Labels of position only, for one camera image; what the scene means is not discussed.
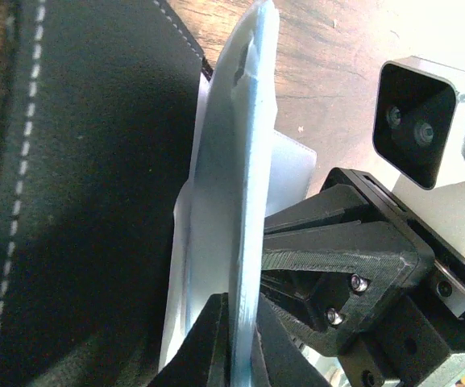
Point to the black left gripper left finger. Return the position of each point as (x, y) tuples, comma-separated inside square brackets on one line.
[(204, 357)]

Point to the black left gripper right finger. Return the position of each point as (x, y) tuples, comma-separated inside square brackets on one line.
[(275, 359)]

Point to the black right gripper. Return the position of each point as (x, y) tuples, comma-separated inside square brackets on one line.
[(328, 284)]

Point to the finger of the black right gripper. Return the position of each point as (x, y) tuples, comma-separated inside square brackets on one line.
[(336, 208)]

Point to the black leather card holder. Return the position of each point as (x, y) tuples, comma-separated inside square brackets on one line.
[(96, 126)]

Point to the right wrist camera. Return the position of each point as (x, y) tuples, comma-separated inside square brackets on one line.
[(419, 124)]

